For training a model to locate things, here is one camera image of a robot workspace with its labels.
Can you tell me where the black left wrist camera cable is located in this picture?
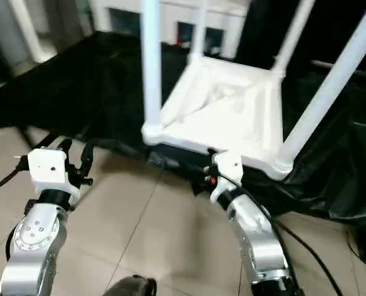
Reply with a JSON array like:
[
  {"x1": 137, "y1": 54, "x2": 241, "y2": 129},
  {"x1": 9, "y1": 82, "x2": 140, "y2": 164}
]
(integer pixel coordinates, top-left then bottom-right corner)
[{"x1": 0, "y1": 155, "x2": 30, "y2": 197}]

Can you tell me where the white plastic table top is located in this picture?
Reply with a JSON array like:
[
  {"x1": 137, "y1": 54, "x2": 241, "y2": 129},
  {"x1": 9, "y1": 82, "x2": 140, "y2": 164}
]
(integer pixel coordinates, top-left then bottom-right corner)
[{"x1": 141, "y1": 57, "x2": 295, "y2": 181}]

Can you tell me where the dark metal rod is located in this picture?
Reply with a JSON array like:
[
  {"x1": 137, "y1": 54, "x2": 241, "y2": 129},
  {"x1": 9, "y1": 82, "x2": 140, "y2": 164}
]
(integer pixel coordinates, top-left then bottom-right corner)
[{"x1": 311, "y1": 60, "x2": 366, "y2": 80}]

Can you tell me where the white glass-door cabinet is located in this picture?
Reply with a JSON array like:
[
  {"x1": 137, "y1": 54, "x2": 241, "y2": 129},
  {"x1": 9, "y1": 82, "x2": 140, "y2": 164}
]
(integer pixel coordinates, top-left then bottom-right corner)
[{"x1": 92, "y1": 0, "x2": 253, "y2": 59}]

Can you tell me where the grey curtain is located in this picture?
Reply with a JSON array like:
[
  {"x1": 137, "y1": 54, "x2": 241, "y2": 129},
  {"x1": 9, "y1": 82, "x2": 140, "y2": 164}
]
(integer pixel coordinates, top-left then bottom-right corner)
[{"x1": 0, "y1": 0, "x2": 93, "y2": 84}]

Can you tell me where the white upright post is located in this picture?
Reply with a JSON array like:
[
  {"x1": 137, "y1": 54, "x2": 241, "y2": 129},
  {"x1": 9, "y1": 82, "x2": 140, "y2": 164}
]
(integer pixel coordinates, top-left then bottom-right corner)
[{"x1": 9, "y1": 0, "x2": 50, "y2": 62}]

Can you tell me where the black work mat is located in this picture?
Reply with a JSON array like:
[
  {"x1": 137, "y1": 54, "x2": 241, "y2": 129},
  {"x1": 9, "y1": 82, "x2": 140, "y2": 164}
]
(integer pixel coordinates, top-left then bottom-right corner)
[{"x1": 0, "y1": 30, "x2": 366, "y2": 263}]

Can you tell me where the grey left robot foot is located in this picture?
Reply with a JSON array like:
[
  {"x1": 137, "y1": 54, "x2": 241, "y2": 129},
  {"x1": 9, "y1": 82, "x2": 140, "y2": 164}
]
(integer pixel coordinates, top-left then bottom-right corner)
[{"x1": 104, "y1": 275, "x2": 158, "y2": 296}]

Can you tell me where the black metal stand leg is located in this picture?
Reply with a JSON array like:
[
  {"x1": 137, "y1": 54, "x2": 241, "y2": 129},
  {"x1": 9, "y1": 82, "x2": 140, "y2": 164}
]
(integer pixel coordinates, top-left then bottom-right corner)
[{"x1": 16, "y1": 126, "x2": 57, "y2": 149}]

